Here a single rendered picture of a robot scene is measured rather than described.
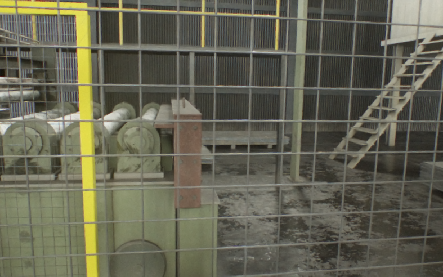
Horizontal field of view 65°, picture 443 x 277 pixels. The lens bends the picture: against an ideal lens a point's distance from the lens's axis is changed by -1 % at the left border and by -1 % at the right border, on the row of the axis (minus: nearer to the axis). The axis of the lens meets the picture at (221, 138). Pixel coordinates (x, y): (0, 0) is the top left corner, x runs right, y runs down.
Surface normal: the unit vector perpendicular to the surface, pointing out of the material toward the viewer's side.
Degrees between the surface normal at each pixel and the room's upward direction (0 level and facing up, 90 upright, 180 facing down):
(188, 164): 90
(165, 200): 90
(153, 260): 89
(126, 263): 89
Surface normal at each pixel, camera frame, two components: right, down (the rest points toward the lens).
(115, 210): 0.15, 0.15
